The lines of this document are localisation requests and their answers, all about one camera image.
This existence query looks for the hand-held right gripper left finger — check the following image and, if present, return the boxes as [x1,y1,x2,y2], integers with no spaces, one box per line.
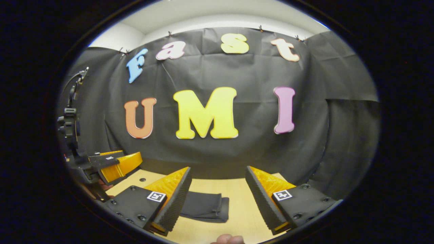
[103,167,192,237]

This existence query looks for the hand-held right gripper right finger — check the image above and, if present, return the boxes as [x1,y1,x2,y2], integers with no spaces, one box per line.
[245,166,336,235]

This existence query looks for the black jeans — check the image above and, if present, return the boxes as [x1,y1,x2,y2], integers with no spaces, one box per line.
[180,191,230,223]

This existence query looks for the black backdrop cloth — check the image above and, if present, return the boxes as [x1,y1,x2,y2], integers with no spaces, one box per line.
[59,27,380,200]

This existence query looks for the row of small black clips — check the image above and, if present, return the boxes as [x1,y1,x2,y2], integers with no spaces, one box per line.
[117,25,307,55]

